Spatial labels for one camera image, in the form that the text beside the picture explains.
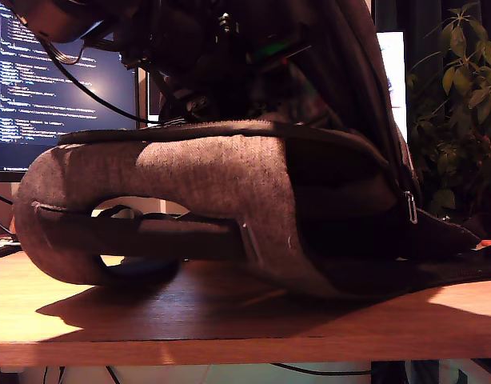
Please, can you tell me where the black table leg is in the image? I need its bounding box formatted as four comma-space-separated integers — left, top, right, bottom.
371, 359, 409, 384

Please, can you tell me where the monitor showing dark code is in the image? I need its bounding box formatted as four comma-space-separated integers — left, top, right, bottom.
0, 0, 138, 183

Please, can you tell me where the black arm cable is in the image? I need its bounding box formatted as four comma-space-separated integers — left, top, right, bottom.
35, 34, 161, 124

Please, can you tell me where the dark curtain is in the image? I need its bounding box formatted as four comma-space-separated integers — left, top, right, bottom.
371, 0, 491, 81

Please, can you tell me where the flat black desk object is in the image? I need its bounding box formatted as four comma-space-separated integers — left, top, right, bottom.
0, 235, 22, 258

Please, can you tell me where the black cable under table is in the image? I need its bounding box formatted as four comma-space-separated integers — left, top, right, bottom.
269, 362, 374, 378

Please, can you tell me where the green leafy houseplant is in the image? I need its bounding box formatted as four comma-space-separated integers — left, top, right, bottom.
405, 3, 491, 219

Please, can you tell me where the grey fabric backpack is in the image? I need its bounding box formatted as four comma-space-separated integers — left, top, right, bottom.
11, 0, 491, 299

